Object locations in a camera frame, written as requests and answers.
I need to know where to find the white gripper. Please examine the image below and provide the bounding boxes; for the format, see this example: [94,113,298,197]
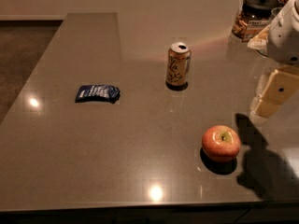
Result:
[250,0,299,118]

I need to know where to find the orange LaCroix soda can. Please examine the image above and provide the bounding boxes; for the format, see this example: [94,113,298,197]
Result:
[165,41,192,91]

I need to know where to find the blue RXBAR blueberry wrapper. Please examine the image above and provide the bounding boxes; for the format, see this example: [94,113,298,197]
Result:
[75,85,121,104]

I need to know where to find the red apple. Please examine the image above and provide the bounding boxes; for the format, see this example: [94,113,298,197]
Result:
[202,125,241,163]

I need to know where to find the glass jar with black lid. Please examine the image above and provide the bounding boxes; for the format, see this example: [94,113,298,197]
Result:
[232,0,278,42]

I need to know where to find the clear glass base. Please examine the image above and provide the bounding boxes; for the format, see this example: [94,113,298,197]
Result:
[248,7,282,57]

